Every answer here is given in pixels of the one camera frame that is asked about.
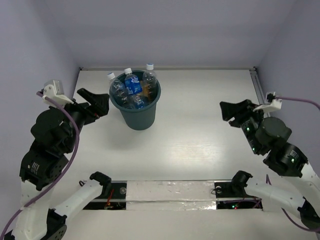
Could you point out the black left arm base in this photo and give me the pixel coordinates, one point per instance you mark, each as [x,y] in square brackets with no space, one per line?
[112,198]

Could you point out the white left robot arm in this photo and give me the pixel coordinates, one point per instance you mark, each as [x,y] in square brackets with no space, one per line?
[39,173]

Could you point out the clear crushed bottle white cap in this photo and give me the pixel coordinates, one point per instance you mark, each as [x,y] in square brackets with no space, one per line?
[118,90]

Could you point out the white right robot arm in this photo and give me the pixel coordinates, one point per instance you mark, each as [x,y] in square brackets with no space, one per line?
[291,165]

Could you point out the blue label white cap bottle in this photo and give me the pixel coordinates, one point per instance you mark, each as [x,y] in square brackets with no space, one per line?
[132,82]

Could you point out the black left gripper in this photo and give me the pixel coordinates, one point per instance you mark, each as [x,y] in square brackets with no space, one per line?
[88,109]

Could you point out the dark green ribbed bin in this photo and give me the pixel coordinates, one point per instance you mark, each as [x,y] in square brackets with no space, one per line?
[138,119]

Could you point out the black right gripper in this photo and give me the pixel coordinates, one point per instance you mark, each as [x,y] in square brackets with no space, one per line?
[236,110]

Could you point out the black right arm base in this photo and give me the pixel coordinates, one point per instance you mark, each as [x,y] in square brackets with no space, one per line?
[228,198]

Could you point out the silver foil tape strip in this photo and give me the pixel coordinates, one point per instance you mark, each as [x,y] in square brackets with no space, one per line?
[170,195]

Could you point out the clear bottle sideways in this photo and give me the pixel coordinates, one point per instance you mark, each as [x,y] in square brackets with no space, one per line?
[150,76]

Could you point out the aluminium rail on table edge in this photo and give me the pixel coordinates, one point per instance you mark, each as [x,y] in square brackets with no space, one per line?
[257,85]

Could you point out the orange yellow label bottle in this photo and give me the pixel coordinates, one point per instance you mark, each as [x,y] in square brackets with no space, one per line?
[147,90]

